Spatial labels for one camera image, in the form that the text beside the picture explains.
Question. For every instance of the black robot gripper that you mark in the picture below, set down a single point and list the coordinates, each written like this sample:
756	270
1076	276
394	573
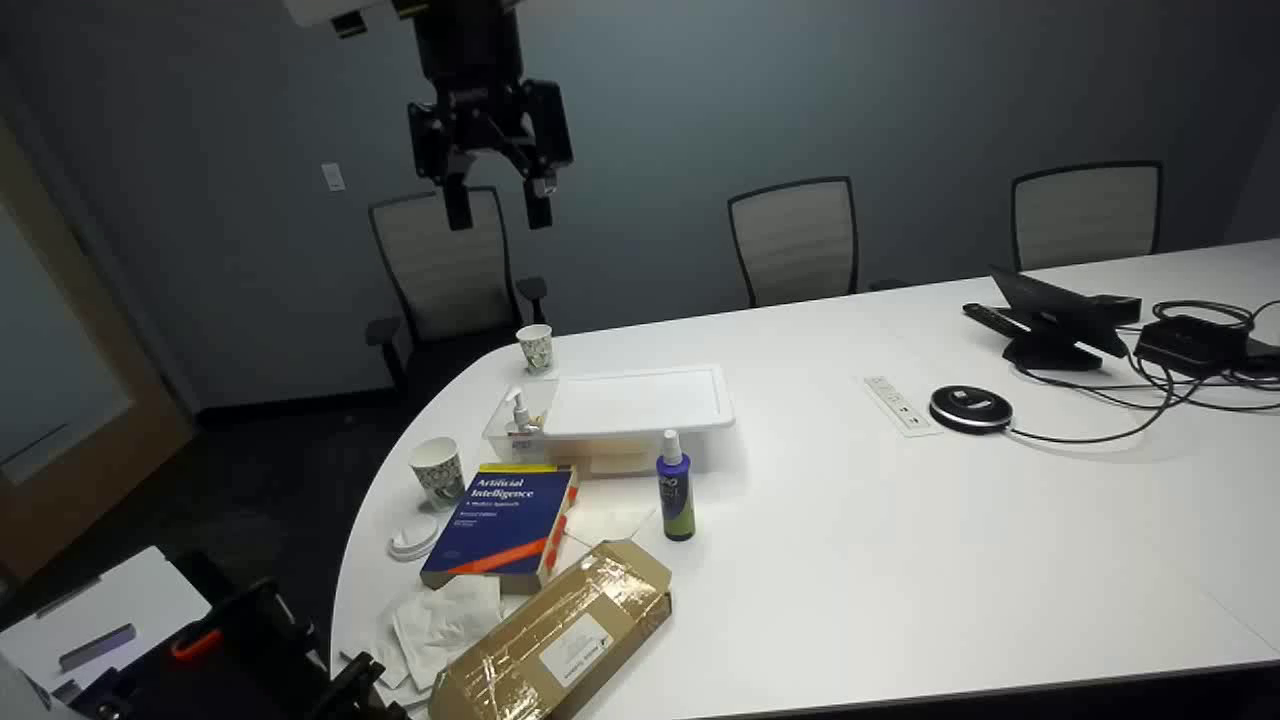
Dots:
521	121

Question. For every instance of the blue spray bottle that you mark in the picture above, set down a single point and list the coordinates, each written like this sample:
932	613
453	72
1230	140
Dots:
674	469

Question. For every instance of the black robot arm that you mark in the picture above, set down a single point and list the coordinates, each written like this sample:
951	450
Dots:
468	53

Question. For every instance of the left office chair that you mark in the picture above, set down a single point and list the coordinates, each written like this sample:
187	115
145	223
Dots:
453	286

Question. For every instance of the office chair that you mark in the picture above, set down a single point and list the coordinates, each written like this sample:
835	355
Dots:
1084	212
453	286
796	243

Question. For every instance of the white paper cup far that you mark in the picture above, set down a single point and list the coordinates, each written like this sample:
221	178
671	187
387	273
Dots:
537	346

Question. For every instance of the small tube in container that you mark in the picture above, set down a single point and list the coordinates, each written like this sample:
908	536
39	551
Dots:
517	414

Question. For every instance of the clear plastic container with lid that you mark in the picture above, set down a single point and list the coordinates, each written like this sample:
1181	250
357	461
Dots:
614	420

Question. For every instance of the patterned paper cup near book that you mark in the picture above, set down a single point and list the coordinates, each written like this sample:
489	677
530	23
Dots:
439	469

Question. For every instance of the middle office chair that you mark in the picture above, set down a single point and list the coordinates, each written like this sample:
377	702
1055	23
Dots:
796	243

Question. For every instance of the blue Artificial Intelligence book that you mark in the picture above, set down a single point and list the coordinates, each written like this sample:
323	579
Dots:
511	530

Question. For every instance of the brown cardboard box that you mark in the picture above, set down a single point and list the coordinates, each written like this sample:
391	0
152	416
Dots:
562	647

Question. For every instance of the white crumpled plastic bag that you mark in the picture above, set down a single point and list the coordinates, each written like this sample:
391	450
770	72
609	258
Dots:
432	625

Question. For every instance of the white remote control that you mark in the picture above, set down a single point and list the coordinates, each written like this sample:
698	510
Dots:
902	411

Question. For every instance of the wooden door with glass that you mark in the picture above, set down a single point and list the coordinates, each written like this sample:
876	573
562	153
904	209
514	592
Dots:
84	414

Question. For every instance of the black equipment cart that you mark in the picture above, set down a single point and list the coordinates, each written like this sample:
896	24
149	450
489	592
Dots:
246	658

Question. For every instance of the round black speakerphone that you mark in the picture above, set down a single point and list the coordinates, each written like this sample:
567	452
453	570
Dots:
971	411

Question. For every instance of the black tablet stand device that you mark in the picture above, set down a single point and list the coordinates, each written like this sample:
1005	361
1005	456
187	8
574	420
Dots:
1048	327

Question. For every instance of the white paper sheet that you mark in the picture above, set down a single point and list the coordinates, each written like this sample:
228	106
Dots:
105	625

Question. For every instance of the right office chair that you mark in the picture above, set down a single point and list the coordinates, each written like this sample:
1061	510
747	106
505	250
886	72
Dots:
1084	212

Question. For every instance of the black power adapter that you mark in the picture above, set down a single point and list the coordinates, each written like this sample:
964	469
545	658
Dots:
1189	346

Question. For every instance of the white wall switch plate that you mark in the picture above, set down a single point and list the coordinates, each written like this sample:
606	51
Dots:
335	178

